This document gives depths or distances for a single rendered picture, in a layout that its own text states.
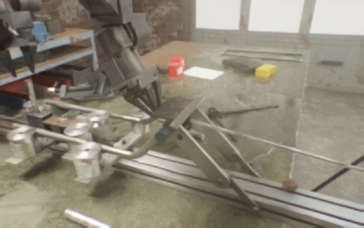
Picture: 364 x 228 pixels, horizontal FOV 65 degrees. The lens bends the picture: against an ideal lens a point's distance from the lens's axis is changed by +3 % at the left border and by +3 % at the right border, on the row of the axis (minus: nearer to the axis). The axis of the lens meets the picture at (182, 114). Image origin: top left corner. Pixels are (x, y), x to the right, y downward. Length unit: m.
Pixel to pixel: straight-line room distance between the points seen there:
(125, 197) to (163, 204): 0.08
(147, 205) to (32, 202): 0.21
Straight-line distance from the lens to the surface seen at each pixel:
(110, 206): 0.55
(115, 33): 0.57
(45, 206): 0.59
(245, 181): 0.54
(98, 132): 0.65
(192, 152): 0.47
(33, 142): 0.64
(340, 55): 3.54
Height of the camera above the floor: 1.26
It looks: 27 degrees down
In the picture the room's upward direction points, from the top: 1 degrees counter-clockwise
